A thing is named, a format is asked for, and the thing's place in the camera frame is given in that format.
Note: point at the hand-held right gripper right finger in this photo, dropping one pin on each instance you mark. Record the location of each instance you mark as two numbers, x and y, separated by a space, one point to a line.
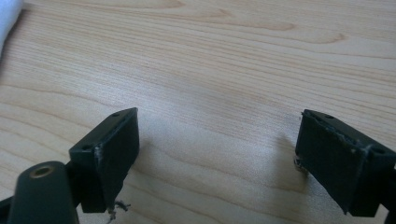
339 165

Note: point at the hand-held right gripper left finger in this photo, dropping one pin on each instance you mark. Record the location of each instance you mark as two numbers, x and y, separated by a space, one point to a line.
115 149

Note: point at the white sock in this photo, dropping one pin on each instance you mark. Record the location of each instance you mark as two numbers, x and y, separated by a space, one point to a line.
7 17

